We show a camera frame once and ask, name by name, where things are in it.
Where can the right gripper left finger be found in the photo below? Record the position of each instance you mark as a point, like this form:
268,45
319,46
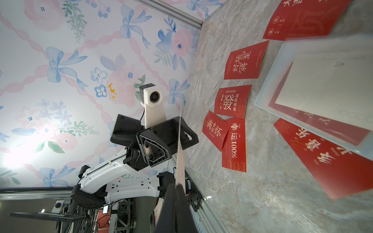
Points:
167,222

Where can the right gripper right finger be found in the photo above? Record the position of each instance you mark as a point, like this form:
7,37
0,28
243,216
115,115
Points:
184,219

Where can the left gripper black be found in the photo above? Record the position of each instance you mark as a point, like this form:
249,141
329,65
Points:
151,146

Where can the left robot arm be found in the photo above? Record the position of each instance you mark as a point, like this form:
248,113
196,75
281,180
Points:
101,185

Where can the red card lower left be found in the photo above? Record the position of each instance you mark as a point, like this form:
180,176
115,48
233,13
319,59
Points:
215,129

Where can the red card 100 percent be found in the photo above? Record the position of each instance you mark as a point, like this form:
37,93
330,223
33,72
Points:
234,149

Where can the red card get rich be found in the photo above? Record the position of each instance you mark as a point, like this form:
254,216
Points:
232,101

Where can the red card upper left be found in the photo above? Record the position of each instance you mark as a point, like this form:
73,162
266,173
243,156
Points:
245,63

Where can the red card near album front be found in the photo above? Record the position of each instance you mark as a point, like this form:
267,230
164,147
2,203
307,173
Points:
338,171

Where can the cream card inside album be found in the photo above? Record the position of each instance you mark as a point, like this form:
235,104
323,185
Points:
335,85

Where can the red card far top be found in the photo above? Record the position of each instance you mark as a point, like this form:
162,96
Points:
304,18

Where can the aluminium front rail frame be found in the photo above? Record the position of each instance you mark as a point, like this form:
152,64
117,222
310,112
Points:
204,216

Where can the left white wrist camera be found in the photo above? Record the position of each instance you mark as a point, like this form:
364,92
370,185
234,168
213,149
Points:
152,101

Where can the left aluminium corner post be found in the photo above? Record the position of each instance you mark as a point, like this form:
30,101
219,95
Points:
174,12

